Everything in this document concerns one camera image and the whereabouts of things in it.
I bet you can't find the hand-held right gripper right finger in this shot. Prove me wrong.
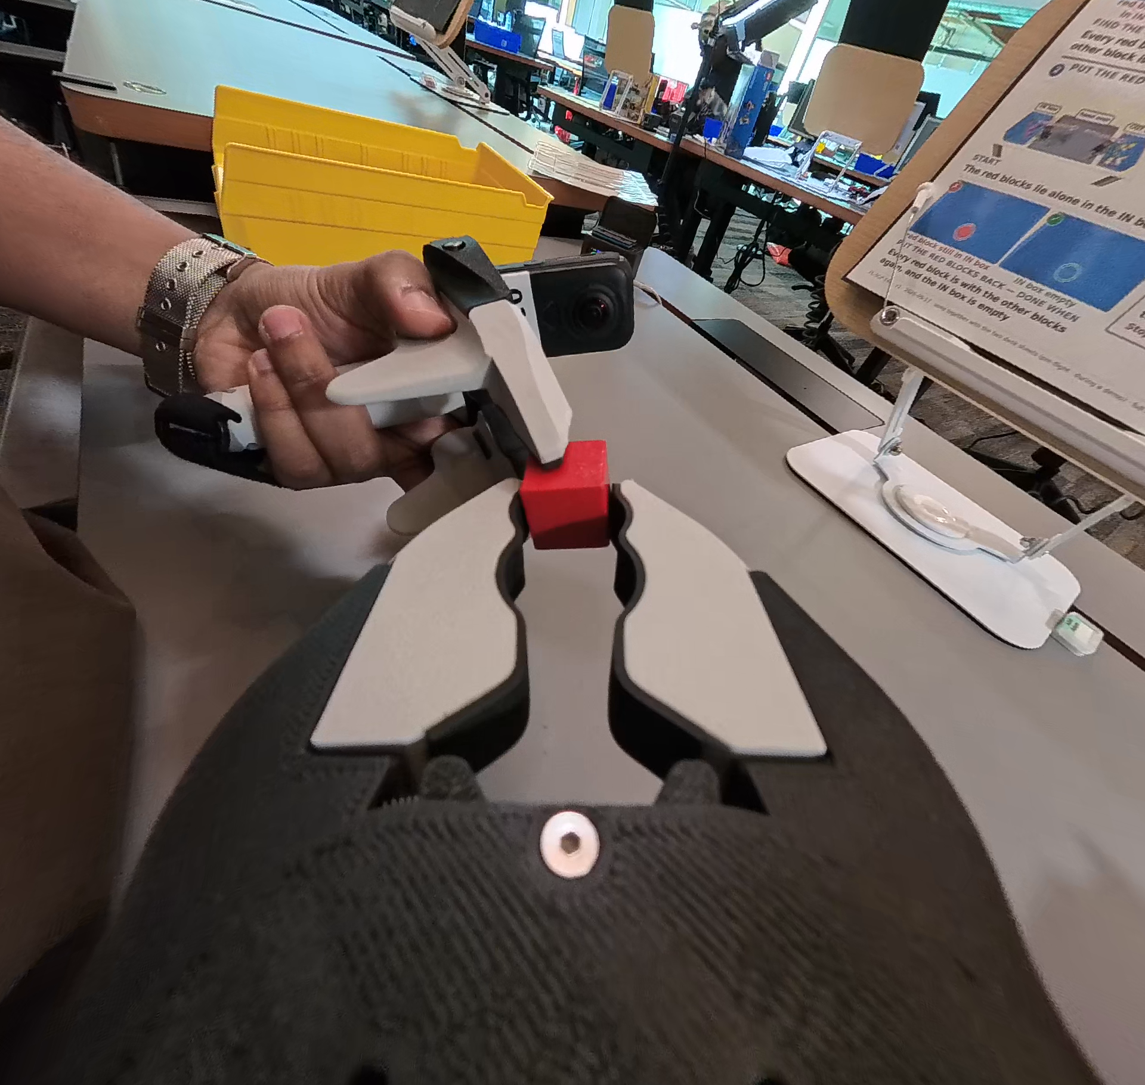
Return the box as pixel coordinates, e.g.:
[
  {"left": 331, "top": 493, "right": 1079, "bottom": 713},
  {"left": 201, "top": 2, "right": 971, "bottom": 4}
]
[{"left": 609, "top": 478, "right": 830, "bottom": 783}]

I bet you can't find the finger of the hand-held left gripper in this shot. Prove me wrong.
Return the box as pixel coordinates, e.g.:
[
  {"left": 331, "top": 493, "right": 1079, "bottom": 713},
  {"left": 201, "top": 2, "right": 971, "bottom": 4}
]
[
  {"left": 385, "top": 462, "right": 521, "bottom": 538},
  {"left": 465, "top": 297, "right": 575, "bottom": 469}
]

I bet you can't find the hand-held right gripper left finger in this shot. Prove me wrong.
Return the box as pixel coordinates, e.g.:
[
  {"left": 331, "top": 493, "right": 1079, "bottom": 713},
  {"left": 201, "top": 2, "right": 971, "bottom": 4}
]
[{"left": 309, "top": 479, "right": 531, "bottom": 778}]

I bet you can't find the red cube block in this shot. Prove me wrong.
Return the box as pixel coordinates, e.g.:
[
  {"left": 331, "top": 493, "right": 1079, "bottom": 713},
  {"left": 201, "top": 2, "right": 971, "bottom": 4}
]
[{"left": 520, "top": 439, "right": 612, "bottom": 553}]

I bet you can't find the yellow storage bin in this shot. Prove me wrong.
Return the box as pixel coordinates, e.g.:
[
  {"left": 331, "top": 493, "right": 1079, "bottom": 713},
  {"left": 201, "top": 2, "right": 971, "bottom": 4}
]
[{"left": 211, "top": 84, "right": 555, "bottom": 269}]

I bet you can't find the person's left forearm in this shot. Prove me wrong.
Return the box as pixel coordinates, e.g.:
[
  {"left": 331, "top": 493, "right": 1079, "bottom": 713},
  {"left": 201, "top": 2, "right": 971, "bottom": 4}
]
[{"left": 0, "top": 115, "right": 216, "bottom": 372}]

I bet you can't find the person's left hand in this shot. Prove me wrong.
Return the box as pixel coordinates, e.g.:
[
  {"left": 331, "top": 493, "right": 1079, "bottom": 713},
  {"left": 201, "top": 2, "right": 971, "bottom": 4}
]
[{"left": 190, "top": 249, "right": 475, "bottom": 492}]

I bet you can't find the black battery charger case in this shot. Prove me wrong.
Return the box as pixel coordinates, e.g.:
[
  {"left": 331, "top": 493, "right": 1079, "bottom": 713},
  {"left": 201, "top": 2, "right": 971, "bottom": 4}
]
[{"left": 585, "top": 195, "right": 660, "bottom": 280}]

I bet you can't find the stack of clear sheets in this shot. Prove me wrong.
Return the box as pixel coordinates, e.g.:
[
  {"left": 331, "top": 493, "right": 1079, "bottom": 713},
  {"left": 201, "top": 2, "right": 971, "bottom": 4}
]
[{"left": 526, "top": 139, "right": 660, "bottom": 210}]

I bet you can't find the blue carton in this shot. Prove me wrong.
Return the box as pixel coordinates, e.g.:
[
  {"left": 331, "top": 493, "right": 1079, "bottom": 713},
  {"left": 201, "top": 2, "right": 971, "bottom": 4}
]
[{"left": 729, "top": 52, "right": 781, "bottom": 158}]

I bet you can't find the rounded wooden board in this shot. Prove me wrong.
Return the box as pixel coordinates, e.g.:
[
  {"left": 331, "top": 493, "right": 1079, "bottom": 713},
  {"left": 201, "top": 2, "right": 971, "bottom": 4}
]
[
  {"left": 804, "top": 43, "right": 926, "bottom": 158},
  {"left": 605, "top": 8, "right": 659, "bottom": 78}
]

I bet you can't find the metal mesh watch band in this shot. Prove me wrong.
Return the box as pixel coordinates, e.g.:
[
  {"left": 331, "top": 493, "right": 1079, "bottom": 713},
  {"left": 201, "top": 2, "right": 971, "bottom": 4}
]
[{"left": 136, "top": 234, "right": 271, "bottom": 400}]

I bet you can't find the black desk lamp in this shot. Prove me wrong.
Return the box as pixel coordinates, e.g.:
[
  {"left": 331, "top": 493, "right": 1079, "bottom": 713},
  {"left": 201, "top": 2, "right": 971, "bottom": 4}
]
[{"left": 692, "top": 0, "right": 839, "bottom": 169}]

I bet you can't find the small white green-label box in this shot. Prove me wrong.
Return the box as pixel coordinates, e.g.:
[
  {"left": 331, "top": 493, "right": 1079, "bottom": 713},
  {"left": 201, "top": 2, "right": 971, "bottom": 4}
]
[{"left": 1046, "top": 612, "right": 1104, "bottom": 658}]

